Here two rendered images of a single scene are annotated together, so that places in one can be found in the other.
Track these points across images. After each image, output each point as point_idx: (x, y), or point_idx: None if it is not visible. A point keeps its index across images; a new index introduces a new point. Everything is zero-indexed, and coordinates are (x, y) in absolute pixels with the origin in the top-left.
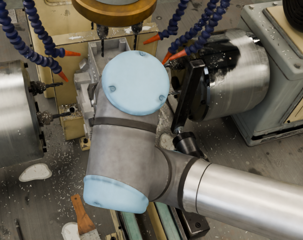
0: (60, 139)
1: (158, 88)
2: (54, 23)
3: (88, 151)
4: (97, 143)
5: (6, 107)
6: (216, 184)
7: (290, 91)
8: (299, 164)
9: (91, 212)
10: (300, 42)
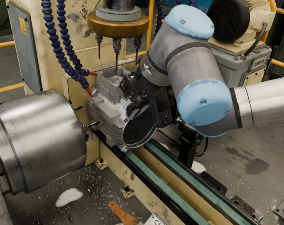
0: None
1: (208, 22)
2: (61, 70)
3: (105, 168)
4: (182, 64)
5: (56, 115)
6: (260, 89)
7: (235, 80)
8: (254, 137)
9: (129, 211)
10: (229, 48)
